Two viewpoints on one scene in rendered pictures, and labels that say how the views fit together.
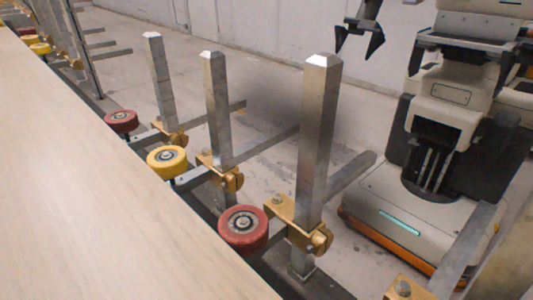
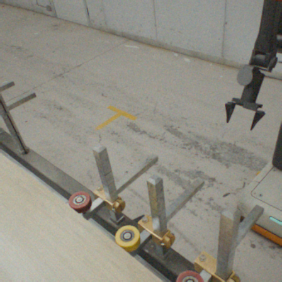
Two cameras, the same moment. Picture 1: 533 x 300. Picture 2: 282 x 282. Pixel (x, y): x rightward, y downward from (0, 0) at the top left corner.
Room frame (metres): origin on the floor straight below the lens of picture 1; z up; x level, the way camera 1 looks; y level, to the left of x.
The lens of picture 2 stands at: (-0.10, 0.11, 1.76)
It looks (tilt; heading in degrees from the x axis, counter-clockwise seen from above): 43 degrees down; 0
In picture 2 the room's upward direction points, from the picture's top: 7 degrees counter-clockwise
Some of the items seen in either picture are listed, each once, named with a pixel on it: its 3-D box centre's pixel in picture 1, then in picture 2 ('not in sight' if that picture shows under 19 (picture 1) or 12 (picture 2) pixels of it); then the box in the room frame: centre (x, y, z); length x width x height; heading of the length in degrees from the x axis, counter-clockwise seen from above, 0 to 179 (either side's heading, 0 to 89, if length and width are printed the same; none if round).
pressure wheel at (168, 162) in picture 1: (170, 175); (129, 244); (0.50, 0.20, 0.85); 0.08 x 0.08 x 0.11
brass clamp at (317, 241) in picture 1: (296, 224); (216, 272); (0.38, -0.06, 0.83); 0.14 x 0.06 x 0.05; 43
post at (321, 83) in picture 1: (309, 198); (225, 262); (0.36, -0.08, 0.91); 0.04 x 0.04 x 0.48; 43
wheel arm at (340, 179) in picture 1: (317, 198); (226, 250); (0.45, -0.11, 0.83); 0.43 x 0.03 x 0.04; 133
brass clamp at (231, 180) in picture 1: (219, 171); (156, 231); (0.56, 0.11, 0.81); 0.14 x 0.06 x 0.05; 43
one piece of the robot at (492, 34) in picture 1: (462, 51); not in sight; (0.92, -0.63, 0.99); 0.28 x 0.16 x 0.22; 43
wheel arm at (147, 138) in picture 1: (191, 122); (121, 185); (0.81, 0.23, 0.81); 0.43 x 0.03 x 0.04; 133
